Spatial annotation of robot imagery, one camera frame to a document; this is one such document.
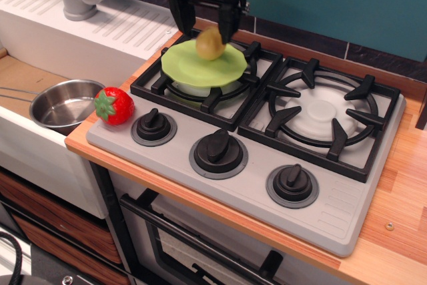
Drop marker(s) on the black middle stove knob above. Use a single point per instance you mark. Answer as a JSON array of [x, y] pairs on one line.
[[218, 156]]

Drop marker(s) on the light green plastic plate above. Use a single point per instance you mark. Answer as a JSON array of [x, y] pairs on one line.
[[183, 65]]

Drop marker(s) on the white burner cap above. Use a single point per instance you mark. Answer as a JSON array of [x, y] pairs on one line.
[[198, 94], [320, 106]]

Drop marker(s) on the small stainless steel pan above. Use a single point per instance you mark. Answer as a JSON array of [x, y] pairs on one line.
[[63, 106]]

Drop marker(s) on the grey toy stovetop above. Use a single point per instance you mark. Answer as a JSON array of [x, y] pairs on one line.
[[333, 222]]

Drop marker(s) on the black left burner grate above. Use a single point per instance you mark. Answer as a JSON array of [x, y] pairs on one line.
[[153, 83]]

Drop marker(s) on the red toy strawberry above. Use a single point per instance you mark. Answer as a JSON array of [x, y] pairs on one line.
[[113, 106]]

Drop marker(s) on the wooden drawer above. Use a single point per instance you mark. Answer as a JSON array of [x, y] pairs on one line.
[[67, 253], [66, 218]]

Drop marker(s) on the white toy sink unit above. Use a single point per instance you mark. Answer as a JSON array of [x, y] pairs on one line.
[[40, 48]]

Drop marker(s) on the lower wooden drawer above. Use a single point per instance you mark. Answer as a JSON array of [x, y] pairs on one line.
[[67, 253]]

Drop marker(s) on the white left burner cap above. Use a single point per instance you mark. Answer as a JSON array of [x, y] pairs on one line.
[[198, 94]]

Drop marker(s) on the black stove knob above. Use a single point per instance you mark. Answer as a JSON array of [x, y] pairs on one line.
[[153, 129], [292, 187], [218, 156]]

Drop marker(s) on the toy oven door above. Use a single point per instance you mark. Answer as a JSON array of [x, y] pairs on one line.
[[188, 247]]

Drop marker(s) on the black right stove knob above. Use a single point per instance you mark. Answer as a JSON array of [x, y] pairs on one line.
[[292, 187]]

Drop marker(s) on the black left stove knob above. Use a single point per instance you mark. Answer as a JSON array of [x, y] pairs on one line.
[[153, 129]]

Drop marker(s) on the upper wooden drawer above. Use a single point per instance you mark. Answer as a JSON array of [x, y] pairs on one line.
[[66, 218]]

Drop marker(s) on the yellow toy potato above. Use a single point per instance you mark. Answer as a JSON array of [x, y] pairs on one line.
[[209, 44]]

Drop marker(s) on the white right burner cap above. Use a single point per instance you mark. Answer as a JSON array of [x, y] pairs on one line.
[[320, 106]]

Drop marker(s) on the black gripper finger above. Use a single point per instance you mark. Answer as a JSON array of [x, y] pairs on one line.
[[229, 15], [183, 13]]

